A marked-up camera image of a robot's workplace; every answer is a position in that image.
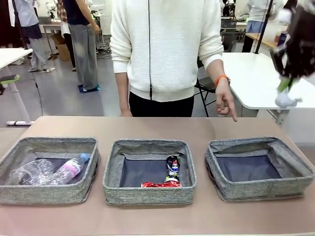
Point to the white paper ball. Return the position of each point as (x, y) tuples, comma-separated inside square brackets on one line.
[(285, 100)]

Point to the wooden top bench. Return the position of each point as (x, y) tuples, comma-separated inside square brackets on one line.
[(263, 39)]

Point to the person's left hand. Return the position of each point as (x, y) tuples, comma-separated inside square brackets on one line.
[(224, 96)]

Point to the person in light blue shirt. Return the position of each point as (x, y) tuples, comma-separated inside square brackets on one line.
[(27, 12)]

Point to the white table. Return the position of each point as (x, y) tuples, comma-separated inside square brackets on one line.
[(9, 56), (256, 78)]

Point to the person in wide grey trousers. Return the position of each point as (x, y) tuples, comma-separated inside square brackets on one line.
[(85, 49)]

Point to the person's right forearm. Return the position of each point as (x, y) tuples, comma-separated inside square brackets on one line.
[(123, 91)]

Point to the crushed red soda can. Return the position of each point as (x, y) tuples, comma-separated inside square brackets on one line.
[(157, 185)]

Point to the blue liquid bottle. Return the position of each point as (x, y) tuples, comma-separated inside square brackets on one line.
[(281, 39)]

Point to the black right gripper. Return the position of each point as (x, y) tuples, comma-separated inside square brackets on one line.
[(304, 27)]

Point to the person in white shirt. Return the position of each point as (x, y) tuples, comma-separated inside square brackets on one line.
[(258, 9)]

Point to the person's left forearm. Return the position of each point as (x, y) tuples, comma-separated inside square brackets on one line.
[(216, 70)]

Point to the person in white sweater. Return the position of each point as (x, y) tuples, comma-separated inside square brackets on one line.
[(167, 49)]

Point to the grey metal table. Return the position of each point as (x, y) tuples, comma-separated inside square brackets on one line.
[(240, 29)]

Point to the black stand pole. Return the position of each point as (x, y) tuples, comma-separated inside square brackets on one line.
[(262, 29), (19, 24)]

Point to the wooden top table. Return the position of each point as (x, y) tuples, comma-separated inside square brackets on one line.
[(49, 24)]

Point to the grey fabric basket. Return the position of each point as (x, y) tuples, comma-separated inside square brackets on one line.
[(258, 189), (147, 195), (49, 194)]

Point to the person's right hand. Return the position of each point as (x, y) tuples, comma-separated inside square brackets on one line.
[(126, 113)]

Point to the clear pink-label water bottle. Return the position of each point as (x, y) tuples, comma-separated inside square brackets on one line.
[(71, 168)]

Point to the crushed black soda can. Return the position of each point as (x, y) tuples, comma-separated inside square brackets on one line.
[(173, 167)]

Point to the cardboard box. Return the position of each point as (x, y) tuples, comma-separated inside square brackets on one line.
[(62, 50)]

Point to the orange wristband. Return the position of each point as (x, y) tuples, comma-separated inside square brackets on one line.
[(221, 79)]

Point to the person in plaid shirt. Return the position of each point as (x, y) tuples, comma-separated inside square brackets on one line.
[(60, 12)]

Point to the black plastic crate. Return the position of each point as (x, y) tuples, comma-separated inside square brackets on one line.
[(229, 23)]

